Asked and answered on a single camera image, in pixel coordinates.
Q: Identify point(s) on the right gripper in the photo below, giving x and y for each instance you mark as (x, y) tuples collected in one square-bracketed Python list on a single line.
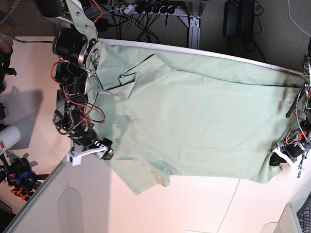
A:
[(85, 146)]

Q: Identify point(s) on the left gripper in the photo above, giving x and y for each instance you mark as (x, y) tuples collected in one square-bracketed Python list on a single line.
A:
[(296, 144)]

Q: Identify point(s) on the light green T-shirt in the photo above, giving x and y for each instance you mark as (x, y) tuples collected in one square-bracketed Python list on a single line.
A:
[(170, 113)]

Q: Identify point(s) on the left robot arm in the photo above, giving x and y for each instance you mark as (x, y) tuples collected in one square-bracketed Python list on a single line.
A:
[(301, 106)]

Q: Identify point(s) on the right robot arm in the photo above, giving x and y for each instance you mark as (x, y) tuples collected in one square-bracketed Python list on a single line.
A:
[(78, 48)]

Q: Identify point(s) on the black mesh chair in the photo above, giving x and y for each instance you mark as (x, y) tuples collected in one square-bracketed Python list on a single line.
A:
[(304, 216)]

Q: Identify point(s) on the blue orange clamp pile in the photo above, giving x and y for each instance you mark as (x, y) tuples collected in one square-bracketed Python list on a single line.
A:
[(19, 176)]

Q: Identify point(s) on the white cylinder with sticker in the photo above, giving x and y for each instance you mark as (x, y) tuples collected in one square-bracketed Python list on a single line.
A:
[(9, 136)]

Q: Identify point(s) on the black power strip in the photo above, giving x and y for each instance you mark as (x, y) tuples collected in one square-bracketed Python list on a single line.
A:
[(148, 9)]

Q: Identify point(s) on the aluminium table leg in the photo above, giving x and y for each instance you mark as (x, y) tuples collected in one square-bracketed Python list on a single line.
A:
[(194, 30)]

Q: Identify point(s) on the black power adapter brick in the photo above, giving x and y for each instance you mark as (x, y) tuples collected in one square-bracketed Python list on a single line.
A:
[(231, 19)]

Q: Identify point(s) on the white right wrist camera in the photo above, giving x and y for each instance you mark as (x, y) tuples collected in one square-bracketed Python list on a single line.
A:
[(74, 158)]

